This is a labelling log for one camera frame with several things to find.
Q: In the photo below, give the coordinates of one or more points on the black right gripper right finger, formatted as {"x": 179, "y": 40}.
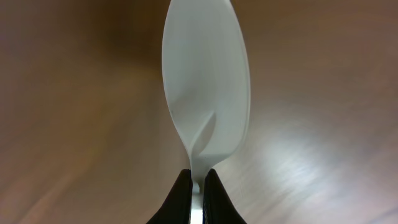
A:
{"x": 217, "y": 206}

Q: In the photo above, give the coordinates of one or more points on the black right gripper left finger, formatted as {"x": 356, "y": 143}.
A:
{"x": 177, "y": 205}

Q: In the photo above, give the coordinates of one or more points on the white plastic spoon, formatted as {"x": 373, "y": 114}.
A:
{"x": 206, "y": 80}

